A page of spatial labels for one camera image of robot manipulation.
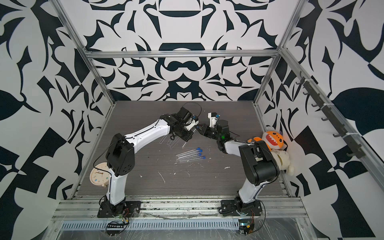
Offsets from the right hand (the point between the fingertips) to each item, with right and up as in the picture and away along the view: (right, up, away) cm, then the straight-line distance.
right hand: (195, 124), depth 89 cm
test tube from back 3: (-13, -12, +7) cm, 19 cm away
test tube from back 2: (-16, -11, +7) cm, 21 cm away
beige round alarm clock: (-53, -28, -7) cm, 60 cm away
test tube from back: (-14, -5, -29) cm, 32 cm away
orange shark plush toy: (+47, -9, +1) cm, 48 cm away
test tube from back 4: (-4, -8, -10) cm, 13 cm away
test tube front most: (+5, -20, +2) cm, 21 cm away
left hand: (-3, -5, +1) cm, 6 cm away
